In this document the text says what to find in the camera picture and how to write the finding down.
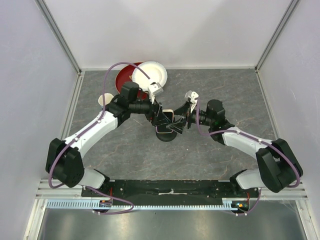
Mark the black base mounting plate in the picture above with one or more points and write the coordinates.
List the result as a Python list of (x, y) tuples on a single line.
[(128, 188)]

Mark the aluminium frame post right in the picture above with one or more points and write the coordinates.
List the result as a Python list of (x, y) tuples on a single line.
[(293, 4)]

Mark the aluminium frame post left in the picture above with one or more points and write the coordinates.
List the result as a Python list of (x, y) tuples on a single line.
[(48, 16)]

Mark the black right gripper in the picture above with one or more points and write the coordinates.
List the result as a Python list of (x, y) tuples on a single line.
[(184, 111)]

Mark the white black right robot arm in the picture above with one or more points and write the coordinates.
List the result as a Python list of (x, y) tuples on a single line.
[(277, 166)]

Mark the blue white paper cup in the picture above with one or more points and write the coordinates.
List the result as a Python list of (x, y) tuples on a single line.
[(105, 99)]

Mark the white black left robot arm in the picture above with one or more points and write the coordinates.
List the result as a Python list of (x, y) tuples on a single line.
[(65, 157)]

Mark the pink smartphone black screen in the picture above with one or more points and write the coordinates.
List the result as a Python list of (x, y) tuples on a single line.
[(164, 118)]

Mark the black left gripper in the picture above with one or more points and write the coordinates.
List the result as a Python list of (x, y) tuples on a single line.
[(158, 118)]

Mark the aluminium front rail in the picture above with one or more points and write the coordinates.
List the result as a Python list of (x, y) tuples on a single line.
[(45, 192)]

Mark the aluminium frame post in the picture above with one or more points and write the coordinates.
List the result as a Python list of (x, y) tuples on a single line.
[(293, 4), (48, 16)]

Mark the black phone stand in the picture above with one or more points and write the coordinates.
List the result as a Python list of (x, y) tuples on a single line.
[(166, 136)]

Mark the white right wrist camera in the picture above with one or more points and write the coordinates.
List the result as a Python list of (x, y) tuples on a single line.
[(191, 98)]

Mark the red round tray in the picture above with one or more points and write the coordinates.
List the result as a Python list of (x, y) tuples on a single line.
[(125, 75)]

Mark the white paper plate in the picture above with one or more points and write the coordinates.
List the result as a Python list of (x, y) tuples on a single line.
[(156, 72)]

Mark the light blue cable duct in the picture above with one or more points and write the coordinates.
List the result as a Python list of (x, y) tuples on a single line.
[(89, 204)]

